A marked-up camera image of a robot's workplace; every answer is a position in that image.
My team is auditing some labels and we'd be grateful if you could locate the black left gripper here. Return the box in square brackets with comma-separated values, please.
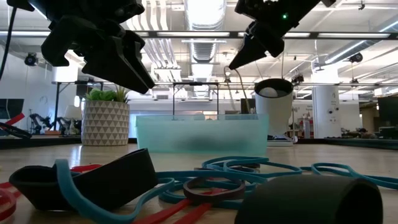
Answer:
[27, 0, 155, 94]

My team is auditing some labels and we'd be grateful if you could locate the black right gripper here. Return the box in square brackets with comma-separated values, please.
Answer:
[228, 0, 321, 71]

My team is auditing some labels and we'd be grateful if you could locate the wide black rubber band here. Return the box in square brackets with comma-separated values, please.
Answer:
[234, 174, 384, 224]
[9, 148, 159, 212]

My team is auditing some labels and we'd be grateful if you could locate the teal translucent plastic bin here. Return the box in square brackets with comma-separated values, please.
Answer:
[135, 113, 270, 156]

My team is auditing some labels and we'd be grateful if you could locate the black monitor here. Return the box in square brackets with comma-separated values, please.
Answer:
[240, 98, 256, 115]
[0, 98, 25, 119]
[377, 95, 398, 126]

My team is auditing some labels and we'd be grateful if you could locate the succulent in triangle-patterned pot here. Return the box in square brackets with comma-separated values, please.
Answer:
[81, 78, 131, 147]

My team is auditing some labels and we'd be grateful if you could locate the white cylindrical device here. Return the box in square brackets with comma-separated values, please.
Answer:
[254, 78, 295, 147]

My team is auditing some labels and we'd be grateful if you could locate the white round column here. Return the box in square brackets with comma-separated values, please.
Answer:
[312, 85, 341, 139]

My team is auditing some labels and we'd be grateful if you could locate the red angled bar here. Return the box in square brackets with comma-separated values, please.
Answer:
[6, 113, 25, 126]

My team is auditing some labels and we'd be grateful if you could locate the person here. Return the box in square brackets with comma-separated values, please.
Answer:
[357, 127, 379, 139]

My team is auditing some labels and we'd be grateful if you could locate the silver air duct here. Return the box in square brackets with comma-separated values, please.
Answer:
[183, 0, 229, 65]

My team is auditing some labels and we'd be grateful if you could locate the black metal stand frame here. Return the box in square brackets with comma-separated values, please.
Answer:
[51, 79, 105, 131]
[172, 81, 220, 116]

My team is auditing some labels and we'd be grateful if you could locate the grey air duct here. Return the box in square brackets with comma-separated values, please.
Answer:
[323, 15, 398, 65]

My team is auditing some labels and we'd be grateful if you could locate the thin black hanging cable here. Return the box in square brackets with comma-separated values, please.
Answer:
[0, 7, 17, 81]

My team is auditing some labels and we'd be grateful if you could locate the black aluminium table frame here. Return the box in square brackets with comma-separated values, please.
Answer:
[0, 134, 398, 151]

